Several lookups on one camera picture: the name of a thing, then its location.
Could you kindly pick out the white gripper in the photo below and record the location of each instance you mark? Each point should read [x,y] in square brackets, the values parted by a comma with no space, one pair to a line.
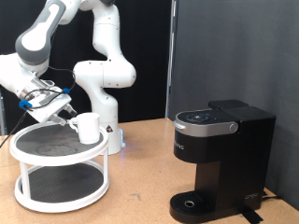
[49,107]

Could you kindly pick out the white two-tier turntable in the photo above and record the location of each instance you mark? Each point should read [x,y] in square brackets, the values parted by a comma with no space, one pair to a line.
[62,146]

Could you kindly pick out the white ceramic mug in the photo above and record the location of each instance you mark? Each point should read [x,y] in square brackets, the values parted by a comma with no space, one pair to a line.
[88,130]

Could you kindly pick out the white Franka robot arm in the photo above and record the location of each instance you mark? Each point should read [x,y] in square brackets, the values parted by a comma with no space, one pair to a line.
[106,74]

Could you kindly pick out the black Keurig coffee machine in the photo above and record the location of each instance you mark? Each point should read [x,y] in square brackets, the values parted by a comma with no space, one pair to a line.
[233,161]

